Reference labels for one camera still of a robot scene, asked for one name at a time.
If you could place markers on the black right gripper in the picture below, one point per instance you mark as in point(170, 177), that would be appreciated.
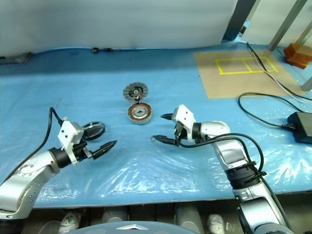
point(180, 136)

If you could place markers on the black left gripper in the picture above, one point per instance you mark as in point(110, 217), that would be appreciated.
point(80, 151)

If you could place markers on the silver spoked motor end cap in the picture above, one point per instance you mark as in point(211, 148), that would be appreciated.
point(93, 124)

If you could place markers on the silver motor housing copper windings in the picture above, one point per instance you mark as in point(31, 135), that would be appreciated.
point(140, 113)

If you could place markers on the grey finned rotor disc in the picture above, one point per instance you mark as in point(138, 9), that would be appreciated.
point(129, 91)

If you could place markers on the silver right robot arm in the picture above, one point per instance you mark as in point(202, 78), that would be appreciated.
point(229, 151)

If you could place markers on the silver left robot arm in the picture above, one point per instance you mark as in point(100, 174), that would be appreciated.
point(24, 175)

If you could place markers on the blue plastic table sheet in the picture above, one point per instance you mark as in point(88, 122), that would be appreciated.
point(73, 85)

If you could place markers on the grey rounded shape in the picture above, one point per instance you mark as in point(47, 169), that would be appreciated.
point(190, 219)
point(114, 214)

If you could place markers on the brown cardboard mat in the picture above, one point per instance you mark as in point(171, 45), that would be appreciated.
point(231, 83)

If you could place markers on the white sneaker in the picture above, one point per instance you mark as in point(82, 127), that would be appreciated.
point(69, 221)
point(215, 223)

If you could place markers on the yellow tape rectangle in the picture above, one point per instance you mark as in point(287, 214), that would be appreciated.
point(234, 72)

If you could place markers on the grey robot torso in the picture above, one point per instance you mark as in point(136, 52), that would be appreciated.
point(109, 229)

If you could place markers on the small black clip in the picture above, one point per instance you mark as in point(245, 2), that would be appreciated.
point(95, 50)

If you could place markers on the white backdrop panel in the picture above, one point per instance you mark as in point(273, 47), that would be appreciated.
point(122, 22)
point(265, 24)

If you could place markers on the grey finned metal device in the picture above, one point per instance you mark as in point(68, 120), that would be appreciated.
point(17, 58)

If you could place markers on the black power adapter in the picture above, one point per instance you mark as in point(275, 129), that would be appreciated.
point(302, 126)

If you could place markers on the orange brown block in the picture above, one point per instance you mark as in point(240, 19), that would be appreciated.
point(298, 63)
point(297, 50)

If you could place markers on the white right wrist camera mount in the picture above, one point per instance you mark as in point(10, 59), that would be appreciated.
point(184, 114)

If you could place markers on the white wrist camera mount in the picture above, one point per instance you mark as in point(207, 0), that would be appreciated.
point(184, 114)
point(68, 132)

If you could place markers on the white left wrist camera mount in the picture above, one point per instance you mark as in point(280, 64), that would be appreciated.
point(68, 132)

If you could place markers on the aluminium frame post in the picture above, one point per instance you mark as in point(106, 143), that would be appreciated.
point(287, 24)

